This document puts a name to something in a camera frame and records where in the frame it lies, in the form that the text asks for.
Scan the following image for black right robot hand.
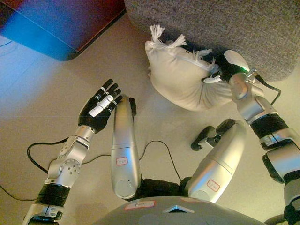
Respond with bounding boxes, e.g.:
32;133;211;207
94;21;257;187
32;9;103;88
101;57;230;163
202;49;250;84

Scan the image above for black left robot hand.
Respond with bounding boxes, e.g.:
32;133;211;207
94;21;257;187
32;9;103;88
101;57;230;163
78;79;124;135

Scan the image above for white tasselled throw pillow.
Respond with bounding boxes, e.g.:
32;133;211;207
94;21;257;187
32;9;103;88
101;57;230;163
144;24;235;112

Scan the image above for grey fabric armchair sofa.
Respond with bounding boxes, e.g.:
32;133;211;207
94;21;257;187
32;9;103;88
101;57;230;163
124;0;300;83

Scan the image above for black left robot foot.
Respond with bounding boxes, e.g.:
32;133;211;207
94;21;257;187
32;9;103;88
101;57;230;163
128;96;138;117

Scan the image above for black robot foot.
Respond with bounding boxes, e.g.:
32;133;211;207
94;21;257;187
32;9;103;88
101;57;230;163
190;118;236;152
128;96;138;117

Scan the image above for silver left robot leg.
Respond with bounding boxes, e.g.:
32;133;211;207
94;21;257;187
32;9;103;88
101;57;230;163
109;95;143;200

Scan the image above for silver robot leg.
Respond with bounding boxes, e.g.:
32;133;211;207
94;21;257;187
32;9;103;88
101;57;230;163
187;120;248;203
109;95;143;200

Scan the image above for black right robot foot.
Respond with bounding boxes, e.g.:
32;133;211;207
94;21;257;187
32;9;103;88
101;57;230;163
190;118;236;152

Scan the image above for dark red wooden cabinet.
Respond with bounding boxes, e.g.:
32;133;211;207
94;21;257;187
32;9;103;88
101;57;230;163
0;0;128;62

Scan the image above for silver right robot leg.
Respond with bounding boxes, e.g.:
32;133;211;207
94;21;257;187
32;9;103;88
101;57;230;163
187;120;248;203

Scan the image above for grey robot torso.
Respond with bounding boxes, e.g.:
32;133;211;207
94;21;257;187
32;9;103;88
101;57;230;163
93;196;268;225

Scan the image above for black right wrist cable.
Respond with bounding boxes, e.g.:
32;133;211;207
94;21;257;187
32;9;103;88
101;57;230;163
254;70;282;106

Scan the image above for thin black floor cable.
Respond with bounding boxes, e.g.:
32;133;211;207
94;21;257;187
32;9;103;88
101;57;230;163
0;140;184;202

